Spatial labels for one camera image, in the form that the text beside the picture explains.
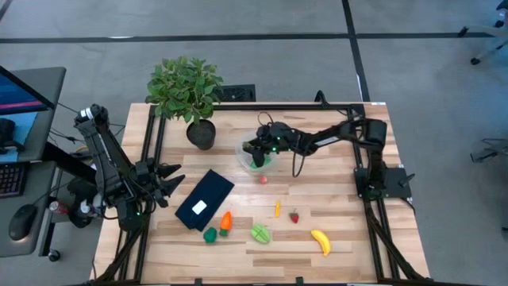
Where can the small yellow toy pepper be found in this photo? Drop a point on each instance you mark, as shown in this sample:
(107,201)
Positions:
(278,208)

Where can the dark blue folded cloth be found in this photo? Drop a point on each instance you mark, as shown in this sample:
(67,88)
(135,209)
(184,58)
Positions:
(208,188)

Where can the black floor box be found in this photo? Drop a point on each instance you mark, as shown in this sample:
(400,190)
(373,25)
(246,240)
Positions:
(238,93)

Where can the red toy strawberry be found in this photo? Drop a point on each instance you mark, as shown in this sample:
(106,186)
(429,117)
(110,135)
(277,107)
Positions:
(294,217)

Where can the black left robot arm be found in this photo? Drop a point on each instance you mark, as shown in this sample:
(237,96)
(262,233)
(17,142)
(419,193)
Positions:
(103,159)

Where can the black computer mouse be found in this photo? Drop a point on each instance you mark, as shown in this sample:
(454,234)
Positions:
(21,222)

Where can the grey office desk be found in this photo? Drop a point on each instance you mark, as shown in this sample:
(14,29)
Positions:
(51,83)

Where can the black aluminium table frame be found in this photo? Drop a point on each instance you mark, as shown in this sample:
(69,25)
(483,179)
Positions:
(238,107)

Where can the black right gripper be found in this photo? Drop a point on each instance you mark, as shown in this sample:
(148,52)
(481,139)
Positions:
(278,137)

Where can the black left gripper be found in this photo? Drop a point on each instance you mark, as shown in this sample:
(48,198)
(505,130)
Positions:
(145,178)

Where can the green plant in black pot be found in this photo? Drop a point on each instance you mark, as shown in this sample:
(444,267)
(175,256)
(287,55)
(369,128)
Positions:
(182,87)

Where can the computer monitor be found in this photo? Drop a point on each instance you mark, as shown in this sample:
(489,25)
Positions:
(16,99)

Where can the orange toy carrot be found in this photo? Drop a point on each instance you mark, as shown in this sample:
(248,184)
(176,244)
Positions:
(226,221)

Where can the yellow toy banana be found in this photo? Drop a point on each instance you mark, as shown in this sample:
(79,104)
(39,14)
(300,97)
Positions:
(321,240)

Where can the black keyboard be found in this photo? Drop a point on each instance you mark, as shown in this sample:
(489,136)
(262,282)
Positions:
(10,180)

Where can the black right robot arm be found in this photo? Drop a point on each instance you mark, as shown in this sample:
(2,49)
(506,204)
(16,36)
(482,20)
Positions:
(337,139)

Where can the clear plastic tupperware container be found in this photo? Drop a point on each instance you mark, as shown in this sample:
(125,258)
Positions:
(239,157)

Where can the dark green toy bell pepper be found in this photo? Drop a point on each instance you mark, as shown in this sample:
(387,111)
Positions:
(210,235)

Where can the red soda can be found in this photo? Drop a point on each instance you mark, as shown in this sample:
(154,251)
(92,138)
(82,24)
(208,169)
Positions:
(59,207)

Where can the black caster wheel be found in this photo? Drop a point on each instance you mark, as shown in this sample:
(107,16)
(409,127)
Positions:
(54,255)

